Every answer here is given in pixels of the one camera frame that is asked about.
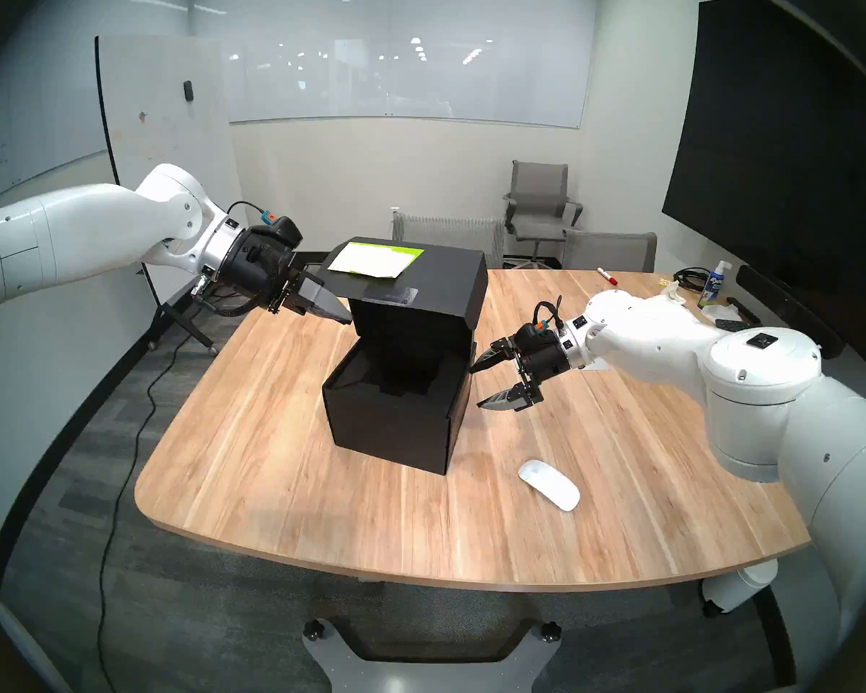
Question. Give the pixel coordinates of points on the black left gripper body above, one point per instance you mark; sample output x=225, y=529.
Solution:
x=260, y=276

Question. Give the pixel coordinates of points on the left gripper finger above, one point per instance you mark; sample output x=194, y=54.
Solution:
x=321, y=320
x=317, y=298

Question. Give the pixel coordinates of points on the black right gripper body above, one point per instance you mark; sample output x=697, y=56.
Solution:
x=541, y=363

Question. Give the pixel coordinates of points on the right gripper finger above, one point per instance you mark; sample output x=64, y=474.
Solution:
x=496, y=356
x=516, y=401

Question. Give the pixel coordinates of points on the white computer mouse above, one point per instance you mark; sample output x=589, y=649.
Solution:
x=548, y=486

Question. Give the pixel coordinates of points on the black cardboard box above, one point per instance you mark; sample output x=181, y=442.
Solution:
x=397, y=424

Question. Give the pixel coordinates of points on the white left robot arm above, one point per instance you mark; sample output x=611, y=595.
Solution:
x=79, y=229

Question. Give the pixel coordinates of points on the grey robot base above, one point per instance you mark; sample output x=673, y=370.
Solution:
x=433, y=678

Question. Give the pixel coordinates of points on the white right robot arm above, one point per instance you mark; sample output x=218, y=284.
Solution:
x=729, y=367

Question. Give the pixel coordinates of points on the clear tape strip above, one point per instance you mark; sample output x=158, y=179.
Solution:
x=391, y=295

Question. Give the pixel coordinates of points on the pale yellow sticky note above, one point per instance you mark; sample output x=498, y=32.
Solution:
x=390, y=264

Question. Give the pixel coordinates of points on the red whiteboard marker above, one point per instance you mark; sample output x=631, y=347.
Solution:
x=607, y=276

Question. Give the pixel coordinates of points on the grey ribbed mesh chair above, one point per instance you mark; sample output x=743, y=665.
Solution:
x=447, y=229

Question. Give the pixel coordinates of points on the crumpled white tissue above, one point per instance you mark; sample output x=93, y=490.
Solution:
x=675, y=298

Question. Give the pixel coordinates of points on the grey office chair with armrests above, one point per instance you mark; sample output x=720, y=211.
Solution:
x=541, y=193

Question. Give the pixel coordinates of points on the mobile whiteboard on stand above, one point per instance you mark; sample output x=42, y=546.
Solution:
x=173, y=121

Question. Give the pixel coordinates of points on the flat white tissue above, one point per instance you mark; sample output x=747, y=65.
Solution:
x=722, y=312

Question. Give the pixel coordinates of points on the whiteboard cleaner spray bottle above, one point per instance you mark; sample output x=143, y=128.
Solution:
x=713, y=287

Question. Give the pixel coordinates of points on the black keyboard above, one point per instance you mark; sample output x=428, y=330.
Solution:
x=732, y=325

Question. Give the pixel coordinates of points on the black video sound bar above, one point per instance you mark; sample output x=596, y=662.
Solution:
x=786, y=309

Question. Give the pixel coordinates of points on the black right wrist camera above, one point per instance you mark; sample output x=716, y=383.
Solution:
x=535, y=334

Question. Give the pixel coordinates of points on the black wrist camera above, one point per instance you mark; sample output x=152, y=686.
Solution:
x=535, y=334
x=278, y=233

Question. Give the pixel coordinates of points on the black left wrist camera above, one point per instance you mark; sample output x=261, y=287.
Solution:
x=278, y=233

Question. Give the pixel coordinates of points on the glass wall board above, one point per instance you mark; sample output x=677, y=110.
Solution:
x=418, y=78

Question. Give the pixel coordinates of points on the wall whiteboard with writing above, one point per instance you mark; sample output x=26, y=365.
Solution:
x=22, y=157

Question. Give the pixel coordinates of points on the large black wall screen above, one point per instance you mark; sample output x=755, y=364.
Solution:
x=779, y=143

